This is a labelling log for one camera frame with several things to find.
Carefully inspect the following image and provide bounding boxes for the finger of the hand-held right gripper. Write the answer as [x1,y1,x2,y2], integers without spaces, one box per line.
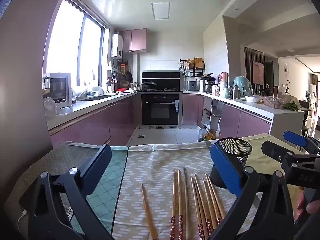
[261,140,320,167]
[283,130,320,157]

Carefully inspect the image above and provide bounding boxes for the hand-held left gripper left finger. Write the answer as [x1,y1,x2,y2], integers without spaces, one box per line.
[19,144,115,240]

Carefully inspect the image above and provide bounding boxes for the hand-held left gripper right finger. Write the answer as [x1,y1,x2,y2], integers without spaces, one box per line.
[207,144,294,240]

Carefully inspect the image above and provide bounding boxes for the black mesh utensil holder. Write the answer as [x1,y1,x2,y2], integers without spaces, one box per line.
[209,137,253,189]

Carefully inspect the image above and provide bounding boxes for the light wooden chopstick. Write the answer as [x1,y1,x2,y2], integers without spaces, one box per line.
[141,183,158,240]
[177,169,184,240]
[170,169,177,240]

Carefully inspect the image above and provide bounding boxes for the bunch of wooden chopsticks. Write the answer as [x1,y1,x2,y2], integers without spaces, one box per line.
[190,172,227,240]

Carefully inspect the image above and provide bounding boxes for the hanging kitchen utensils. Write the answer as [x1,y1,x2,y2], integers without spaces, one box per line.
[107,59,133,93]

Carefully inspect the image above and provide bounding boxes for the person's right hand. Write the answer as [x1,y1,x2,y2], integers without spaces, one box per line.
[294,189,320,224]

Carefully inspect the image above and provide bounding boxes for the white kitchen counter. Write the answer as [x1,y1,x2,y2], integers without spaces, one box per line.
[46,90,305,137]

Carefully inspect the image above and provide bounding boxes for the green leafy vegetables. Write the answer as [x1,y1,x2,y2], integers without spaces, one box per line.
[282,101,300,112]

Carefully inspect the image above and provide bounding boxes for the yellow cooking oil bottle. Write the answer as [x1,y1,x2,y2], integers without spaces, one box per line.
[203,129,217,142]

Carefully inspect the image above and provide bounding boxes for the pink base cabinets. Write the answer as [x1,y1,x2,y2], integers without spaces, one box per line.
[49,91,273,147]

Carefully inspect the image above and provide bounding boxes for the dark liquid plastic bottle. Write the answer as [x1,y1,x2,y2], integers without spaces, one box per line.
[198,125,208,142]

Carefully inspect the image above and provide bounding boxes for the clear plastic container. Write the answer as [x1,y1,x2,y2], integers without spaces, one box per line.
[263,96,284,109]

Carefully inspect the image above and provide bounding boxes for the patterned beige teal tablecloth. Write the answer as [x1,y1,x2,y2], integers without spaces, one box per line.
[4,136,275,240]

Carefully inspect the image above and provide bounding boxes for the kitchen sink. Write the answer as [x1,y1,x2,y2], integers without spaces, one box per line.
[80,94,113,102]

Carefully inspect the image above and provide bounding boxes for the clear plastic bag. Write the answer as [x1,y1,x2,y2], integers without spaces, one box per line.
[44,97,72,117]

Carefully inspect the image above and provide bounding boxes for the built-in black oven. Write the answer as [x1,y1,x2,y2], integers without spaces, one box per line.
[140,92,183,129]

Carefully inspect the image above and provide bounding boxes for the steel cooking pot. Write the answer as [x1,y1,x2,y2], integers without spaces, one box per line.
[201,80,215,93]

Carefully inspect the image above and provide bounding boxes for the silver countertop appliance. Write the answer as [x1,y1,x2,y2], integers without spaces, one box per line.
[42,72,73,108]

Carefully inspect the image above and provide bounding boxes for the silver rice cooker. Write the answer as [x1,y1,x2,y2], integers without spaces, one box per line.
[184,80,200,92]

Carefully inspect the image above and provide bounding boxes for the black wok with lid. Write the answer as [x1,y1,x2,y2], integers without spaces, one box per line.
[142,79,158,90]

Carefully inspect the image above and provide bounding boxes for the black range hood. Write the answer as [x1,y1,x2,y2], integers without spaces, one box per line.
[141,70,184,90]

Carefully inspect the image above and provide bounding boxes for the white water heater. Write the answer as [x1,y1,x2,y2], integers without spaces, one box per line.
[111,33,124,58]

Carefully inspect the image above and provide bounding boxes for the kitchen window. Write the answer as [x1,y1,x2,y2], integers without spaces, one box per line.
[46,0,108,88]

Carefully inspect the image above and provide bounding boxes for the ceiling light panel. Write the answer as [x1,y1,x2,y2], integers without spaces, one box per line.
[151,2,171,20]

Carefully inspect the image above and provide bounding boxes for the framed wall picture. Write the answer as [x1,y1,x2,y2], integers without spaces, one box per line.
[252,60,265,85]

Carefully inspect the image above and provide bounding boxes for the white cable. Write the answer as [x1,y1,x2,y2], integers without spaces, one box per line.
[17,209,28,233]

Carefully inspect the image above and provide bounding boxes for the black wall rack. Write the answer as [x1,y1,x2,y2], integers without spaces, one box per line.
[179,57,206,78]

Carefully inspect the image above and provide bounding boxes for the pink wall cabinet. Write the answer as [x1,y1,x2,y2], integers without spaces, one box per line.
[119,29,147,53]

